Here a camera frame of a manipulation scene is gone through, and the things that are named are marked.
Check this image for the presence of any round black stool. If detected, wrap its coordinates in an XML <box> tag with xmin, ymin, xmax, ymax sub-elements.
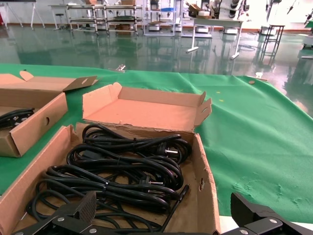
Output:
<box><xmin>54</xmin><ymin>13</ymin><xmax>66</xmax><ymax>31</ymax></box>

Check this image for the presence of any black metal frame stool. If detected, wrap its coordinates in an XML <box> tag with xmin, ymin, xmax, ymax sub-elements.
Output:
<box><xmin>258</xmin><ymin>23</ymin><xmax>286</xmax><ymax>61</ymax></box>

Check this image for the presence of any shallow cardboard box, intact rim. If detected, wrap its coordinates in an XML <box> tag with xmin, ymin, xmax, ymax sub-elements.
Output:
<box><xmin>0</xmin><ymin>70</ymin><xmax>99</xmax><ymax>158</ymax></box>

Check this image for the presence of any thin tangled black cable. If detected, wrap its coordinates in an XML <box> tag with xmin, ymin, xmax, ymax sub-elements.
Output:
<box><xmin>25</xmin><ymin>184</ymin><xmax>191</xmax><ymax>234</ymax></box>

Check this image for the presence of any black power cord bundle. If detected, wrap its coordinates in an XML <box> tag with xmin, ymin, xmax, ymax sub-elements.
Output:
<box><xmin>0</xmin><ymin>107</ymin><xmax>35</xmax><ymax>129</ymax></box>
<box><xmin>82</xmin><ymin>124</ymin><xmax>193</xmax><ymax>165</ymax></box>
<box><xmin>35</xmin><ymin>164</ymin><xmax>182</xmax><ymax>214</ymax></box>
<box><xmin>67</xmin><ymin>143</ymin><xmax>184</xmax><ymax>189</ymax></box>

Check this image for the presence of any white workshop table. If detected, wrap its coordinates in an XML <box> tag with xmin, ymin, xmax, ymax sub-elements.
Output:
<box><xmin>185</xmin><ymin>16</ymin><xmax>245</xmax><ymax>60</ymax></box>

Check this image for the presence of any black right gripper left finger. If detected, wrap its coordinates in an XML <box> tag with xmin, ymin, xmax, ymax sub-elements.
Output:
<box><xmin>12</xmin><ymin>190</ymin><xmax>108</xmax><ymax>235</ymax></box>

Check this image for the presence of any metal shelf rack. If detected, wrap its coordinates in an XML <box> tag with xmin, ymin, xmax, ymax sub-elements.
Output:
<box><xmin>66</xmin><ymin>3</ymin><xmax>144</xmax><ymax>35</ymax></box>

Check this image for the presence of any white shelf rack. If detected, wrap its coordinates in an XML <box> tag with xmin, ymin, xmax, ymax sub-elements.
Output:
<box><xmin>143</xmin><ymin>0</ymin><xmax>183</xmax><ymax>37</ymax></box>

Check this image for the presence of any cardboard box, torn rim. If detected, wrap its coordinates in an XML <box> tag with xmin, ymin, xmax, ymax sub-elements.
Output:
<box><xmin>0</xmin><ymin>82</ymin><xmax>221</xmax><ymax>235</ymax></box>

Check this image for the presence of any small open cardboard box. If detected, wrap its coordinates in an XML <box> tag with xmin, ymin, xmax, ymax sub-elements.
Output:
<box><xmin>186</xmin><ymin>2</ymin><xmax>204</xmax><ymax>18</ymax></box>

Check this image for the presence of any green table cloth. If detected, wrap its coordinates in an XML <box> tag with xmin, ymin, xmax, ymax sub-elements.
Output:
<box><xmin>0</xmin><ymin>63</ymin><xmax>313</xmax><ymax>217</ymax></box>

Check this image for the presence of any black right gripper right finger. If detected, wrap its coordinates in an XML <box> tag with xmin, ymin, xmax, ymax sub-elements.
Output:
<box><xmin>220</xmin><ymin>192</ymin><xmax>313</xmax><ymax>235</ymax></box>

